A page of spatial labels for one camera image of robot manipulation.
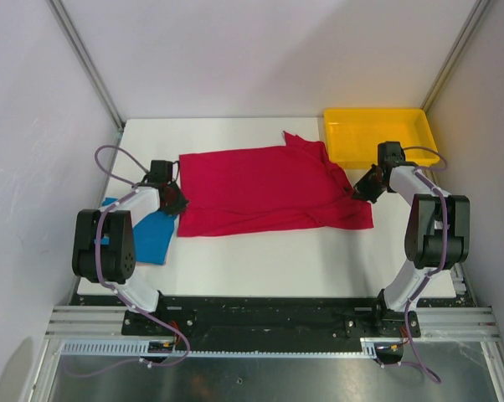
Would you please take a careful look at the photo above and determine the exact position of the red polo shirt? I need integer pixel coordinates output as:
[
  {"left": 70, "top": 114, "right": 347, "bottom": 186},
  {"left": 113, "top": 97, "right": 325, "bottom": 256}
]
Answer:
[{"left": 177, "top": 132, "right": 373, "bottom": 238}]

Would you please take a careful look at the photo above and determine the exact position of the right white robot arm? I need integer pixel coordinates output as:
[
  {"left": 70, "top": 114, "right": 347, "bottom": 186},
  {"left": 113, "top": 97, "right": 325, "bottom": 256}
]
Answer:
[{"left": 353, "top": 164, "right": 470, "bottom": 336}]

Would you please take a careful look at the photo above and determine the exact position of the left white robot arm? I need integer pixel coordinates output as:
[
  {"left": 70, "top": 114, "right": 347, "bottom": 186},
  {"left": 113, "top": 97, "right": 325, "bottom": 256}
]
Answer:
[{"left": 71, "top": 181, "right": 188, "bottom": 335}]

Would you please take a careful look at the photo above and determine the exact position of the folded blue t shirt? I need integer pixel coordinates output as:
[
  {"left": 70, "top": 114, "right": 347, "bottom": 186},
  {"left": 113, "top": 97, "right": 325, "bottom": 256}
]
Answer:
[{"left": 111, "top": 192, "right": 176, "bottom": 265}]

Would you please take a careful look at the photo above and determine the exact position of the yellow plastic tray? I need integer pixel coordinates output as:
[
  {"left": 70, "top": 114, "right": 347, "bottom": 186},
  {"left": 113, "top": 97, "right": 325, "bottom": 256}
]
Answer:
[{"left": 323, "top": 108, "right": 440, "bottom": 169}]

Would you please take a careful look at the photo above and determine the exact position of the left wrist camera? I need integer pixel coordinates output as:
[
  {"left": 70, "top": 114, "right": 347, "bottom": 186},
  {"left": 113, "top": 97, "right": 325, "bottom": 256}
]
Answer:
[{"left": 147, "top": 160, "right": 174, "bottom": 183}]

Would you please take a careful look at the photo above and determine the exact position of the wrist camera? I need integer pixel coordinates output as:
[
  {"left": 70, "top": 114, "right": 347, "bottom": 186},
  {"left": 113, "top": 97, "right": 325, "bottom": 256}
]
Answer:
[
  {"left": 147, "top": 160, "right": 174, "bottom": 183},
  {"left": 378, "top": 141, "right": 406, "bottom": 168}
]

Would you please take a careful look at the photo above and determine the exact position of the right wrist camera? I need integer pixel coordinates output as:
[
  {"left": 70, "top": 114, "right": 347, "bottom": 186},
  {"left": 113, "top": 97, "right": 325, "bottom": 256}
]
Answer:
[{"left": 378, "top": 141, "right": 406, "bottom": 168}]

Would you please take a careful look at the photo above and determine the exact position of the grey slotted cable duct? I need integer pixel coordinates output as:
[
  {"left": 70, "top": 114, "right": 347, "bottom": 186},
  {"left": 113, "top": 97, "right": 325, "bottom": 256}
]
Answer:
[{"left": 61, "top": 338, "right": 401, "bottom": 358}]

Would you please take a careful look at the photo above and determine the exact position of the right aluminium frame post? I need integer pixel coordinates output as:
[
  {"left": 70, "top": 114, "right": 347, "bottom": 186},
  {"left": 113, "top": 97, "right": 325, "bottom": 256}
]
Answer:
[{"left": 420, "top": 0, "right": 495, "bottom": 113}]

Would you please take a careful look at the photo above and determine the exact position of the aluminium frame post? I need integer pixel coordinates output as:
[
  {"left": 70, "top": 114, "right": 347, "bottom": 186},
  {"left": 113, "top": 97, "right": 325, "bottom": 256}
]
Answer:
[
  {"left": 420, "top": 0, "right": 495, "bottom": 113},
  {"left": 46, "top": 0, "right": 125, "bottom": 132}
]

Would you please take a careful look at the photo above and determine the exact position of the left aluminium frame post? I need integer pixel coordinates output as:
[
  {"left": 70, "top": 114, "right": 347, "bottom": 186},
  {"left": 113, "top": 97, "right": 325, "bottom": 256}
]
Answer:
[{"left": 46, "top": 0, "right": 125, "bottom": 132}]

